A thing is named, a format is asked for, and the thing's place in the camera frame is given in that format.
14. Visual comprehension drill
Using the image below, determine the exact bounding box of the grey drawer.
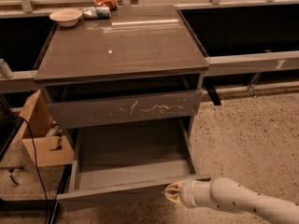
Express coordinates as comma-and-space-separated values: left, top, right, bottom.
49, 90, 202, 129
57, 118, 210, 210

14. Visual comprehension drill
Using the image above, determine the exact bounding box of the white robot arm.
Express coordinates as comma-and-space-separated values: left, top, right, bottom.
164, 177, 299, 224

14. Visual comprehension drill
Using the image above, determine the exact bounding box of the grey drawer cabinet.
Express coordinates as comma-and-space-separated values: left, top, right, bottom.
33, 4, 210, 185

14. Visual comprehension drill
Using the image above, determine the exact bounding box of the grey top drawer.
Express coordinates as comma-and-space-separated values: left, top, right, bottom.
49, 90, 202, 129

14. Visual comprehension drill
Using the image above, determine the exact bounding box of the cardboard box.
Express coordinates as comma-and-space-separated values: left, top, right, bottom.
13, 90, 74, 167

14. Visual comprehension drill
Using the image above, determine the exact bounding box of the red snack bag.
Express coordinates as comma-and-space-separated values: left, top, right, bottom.
93, 0, 118, 10

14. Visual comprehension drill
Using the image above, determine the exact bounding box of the white bowl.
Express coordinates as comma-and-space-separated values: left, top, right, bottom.
50, 7, 82, 27

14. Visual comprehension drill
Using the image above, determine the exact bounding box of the white can on ledge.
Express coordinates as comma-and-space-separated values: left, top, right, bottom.
0, 59, 13, 78

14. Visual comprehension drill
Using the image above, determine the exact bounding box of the black cable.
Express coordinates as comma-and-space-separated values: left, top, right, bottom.
17, 115, 50, 224

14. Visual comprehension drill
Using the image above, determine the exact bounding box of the black stand frame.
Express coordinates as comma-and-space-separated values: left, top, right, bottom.
0, 164, 71, 224

